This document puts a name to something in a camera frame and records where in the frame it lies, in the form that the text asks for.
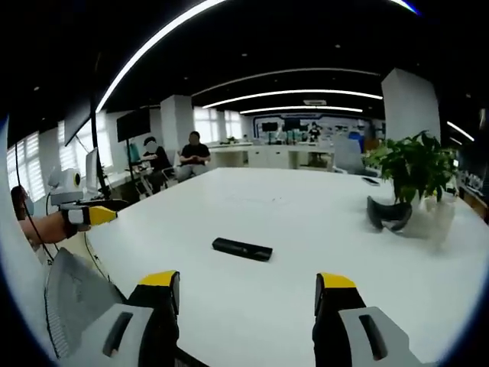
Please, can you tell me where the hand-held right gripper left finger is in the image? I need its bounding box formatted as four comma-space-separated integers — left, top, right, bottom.
78, 269, 181, 367

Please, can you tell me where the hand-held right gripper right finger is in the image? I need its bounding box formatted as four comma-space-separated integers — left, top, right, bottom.
312, 271, 425, 367

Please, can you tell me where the black remote control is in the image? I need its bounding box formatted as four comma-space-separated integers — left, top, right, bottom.
212, 237, 274, 262

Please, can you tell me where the white computer monitor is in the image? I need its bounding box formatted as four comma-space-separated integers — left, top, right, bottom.
84, 148, 99, 193

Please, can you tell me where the black stand pole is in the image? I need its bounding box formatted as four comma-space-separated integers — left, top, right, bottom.
89, 53, 112, 200

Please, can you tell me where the large hanging screen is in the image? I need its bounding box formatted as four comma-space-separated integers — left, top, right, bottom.
63, 95, 94, 147

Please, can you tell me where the person's white shirt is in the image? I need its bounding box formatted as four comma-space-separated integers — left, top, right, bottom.
0, 225, 58, 364

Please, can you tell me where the black headset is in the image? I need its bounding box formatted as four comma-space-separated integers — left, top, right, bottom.
366, 195, 413, 233

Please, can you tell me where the clear glass vase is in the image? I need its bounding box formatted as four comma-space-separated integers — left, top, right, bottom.
403, 193, 459, 248

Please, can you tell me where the long ceiling light strip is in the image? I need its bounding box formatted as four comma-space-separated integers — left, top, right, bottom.
95, 0, 227, 112

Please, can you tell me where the white counter desk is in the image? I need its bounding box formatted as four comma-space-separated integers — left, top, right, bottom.
208, 142, 334, 170

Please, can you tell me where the white office chair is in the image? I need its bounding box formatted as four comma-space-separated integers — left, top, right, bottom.
331, 135, 368, 175

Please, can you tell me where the green potted plant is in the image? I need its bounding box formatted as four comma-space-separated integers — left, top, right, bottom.
362, 130, 459, 204

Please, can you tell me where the black cable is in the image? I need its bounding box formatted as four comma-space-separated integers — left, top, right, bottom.
14, 143, 53, 265

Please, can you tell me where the black wall screen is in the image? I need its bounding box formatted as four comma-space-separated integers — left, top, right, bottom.
115, 109, 152, 142

